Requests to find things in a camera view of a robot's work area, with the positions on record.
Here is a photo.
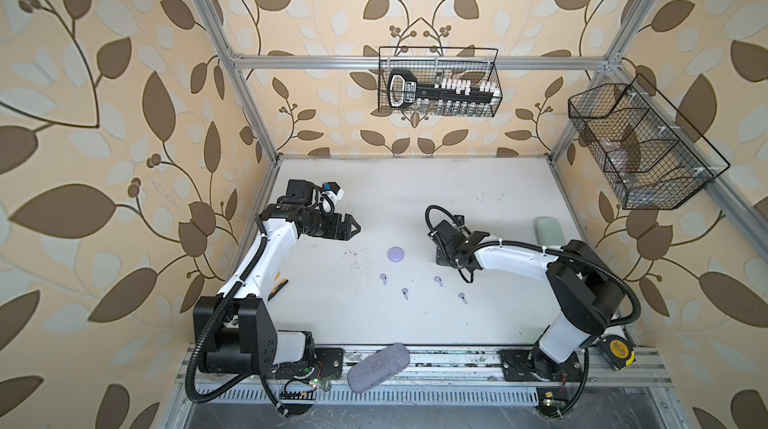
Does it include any black wire basket right wall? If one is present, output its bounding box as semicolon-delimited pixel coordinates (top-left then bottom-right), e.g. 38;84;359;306
568;73;731;210

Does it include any yellow tape measure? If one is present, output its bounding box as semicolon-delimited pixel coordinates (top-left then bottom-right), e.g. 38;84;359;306
597;334;635;371

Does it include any black socket holder rail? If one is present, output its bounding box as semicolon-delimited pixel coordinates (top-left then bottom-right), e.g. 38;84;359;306
384;68;502;109

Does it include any yellow black utility knife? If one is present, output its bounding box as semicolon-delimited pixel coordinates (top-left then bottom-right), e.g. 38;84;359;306
268;278;289;301

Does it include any grey felt glasses case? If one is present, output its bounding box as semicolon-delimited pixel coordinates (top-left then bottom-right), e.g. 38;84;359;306
347;343;410;394

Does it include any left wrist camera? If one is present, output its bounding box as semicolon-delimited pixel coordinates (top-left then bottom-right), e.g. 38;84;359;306
320;182;344;203

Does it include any black wire basket back wall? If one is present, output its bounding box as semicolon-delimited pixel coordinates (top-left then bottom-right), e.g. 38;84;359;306
377;45;503;118

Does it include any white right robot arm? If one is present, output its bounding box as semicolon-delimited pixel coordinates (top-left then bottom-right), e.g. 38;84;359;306
424;204;641;381

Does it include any black wire basket wall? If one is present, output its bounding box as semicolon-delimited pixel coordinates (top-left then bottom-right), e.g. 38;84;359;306
377;45;503;118
568;73;731;210

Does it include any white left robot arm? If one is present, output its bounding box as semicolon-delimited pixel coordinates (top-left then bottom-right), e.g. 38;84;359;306
184;179;361;416

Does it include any purple round charging case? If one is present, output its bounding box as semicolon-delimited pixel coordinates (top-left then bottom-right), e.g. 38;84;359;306
387;246;405;263

